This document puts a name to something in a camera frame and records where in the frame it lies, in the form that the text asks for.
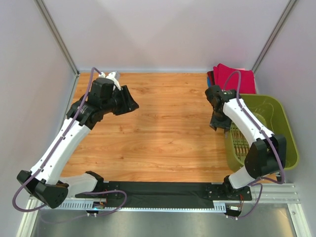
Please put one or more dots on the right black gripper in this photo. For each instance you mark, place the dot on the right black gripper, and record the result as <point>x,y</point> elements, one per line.
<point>219,124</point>

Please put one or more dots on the red folded t shirt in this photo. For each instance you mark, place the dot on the red folded t shirt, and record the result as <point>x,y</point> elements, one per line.
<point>211,74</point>

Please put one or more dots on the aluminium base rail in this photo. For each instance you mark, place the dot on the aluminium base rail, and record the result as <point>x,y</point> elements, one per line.
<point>265,193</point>

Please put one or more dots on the left aluminium frame post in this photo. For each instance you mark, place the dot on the left aluminium frame post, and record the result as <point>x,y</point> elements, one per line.
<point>56,34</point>

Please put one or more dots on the crimson red t shirt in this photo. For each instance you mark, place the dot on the crimson red t shirt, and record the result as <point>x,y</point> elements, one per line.
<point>222,72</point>

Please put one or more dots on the aluminium frame post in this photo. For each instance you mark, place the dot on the aluminium frame post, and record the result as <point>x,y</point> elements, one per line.
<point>274,34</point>
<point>56,34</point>

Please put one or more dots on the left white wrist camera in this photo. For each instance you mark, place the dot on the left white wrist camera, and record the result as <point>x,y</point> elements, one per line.
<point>114,76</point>

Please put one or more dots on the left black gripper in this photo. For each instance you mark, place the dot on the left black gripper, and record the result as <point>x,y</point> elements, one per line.
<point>124,99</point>

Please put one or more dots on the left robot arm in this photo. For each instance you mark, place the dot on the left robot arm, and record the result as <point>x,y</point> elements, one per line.
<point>43,180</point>

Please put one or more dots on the olive green plastic basket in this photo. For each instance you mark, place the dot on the olive green plastic basket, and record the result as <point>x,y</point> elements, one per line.
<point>271,114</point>

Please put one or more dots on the right aluminium frame post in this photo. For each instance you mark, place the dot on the right aluminium frame post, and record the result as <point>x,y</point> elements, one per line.
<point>274,34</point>

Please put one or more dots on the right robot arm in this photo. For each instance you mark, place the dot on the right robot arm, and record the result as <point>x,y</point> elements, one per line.
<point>267,151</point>

